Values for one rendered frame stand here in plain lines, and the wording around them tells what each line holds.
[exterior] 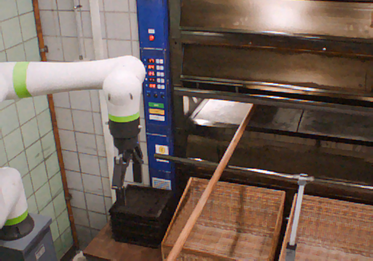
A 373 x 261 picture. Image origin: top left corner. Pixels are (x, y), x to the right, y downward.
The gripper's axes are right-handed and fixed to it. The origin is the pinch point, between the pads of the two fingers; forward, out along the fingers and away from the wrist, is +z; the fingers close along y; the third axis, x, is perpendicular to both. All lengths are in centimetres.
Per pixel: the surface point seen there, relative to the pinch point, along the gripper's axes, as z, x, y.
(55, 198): 92, -104, -102
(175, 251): 25.2, 13.6, -3.9
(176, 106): 18, -19, -109
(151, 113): 23, -33, -106
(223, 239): 86, 14, -86
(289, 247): 49, 51, -44
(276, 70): -9, 34, -105
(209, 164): 28, 9, -69
